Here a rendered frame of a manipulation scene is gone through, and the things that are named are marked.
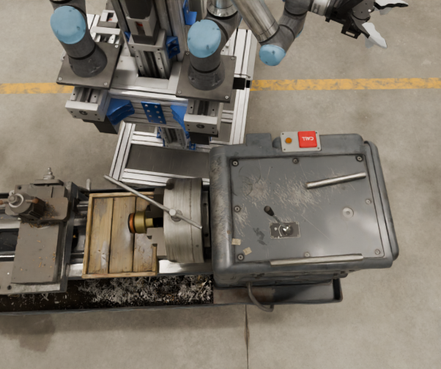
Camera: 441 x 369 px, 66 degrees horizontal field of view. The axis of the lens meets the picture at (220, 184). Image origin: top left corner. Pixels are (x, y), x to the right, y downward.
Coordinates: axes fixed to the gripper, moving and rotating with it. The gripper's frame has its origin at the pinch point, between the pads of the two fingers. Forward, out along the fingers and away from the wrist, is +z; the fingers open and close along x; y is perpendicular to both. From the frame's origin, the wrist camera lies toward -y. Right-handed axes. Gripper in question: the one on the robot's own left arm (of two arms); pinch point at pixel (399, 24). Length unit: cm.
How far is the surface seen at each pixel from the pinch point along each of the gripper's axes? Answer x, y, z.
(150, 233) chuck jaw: 85, 36, -42
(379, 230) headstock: 48, 26, 25
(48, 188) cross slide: 90, 49, -94
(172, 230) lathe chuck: 79, 25, -33
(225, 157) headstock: 49, 26, -30
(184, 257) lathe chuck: 86, 33, -27
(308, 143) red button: 31.4, 27.4, -7.1
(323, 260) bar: 65, 22, 13
